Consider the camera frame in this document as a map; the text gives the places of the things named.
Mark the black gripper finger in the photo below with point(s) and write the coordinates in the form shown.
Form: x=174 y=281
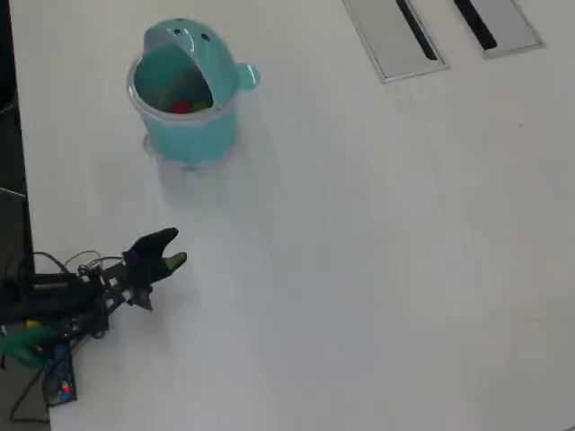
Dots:
x=157 y=240
x=175 y=261

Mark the teal whale-shaped bin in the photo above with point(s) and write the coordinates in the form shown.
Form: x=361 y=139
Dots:
x=193 y=134

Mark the red lego block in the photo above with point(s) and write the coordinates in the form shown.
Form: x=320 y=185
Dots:
x=182 y=106

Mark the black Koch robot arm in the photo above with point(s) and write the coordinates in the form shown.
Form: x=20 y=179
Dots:
x=54 y=292

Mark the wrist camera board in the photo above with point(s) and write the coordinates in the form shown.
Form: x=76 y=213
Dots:
x=143 y=300

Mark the blue circuit board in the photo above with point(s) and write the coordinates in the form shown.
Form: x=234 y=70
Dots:
x=60 y=372

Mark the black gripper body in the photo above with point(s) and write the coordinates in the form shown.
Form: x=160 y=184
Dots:
x=141 y=269

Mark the green table clamp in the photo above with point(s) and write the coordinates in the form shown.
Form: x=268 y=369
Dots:
x=22 y=345

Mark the yellow connector block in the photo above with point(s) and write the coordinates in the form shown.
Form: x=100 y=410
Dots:
x=31 y=323

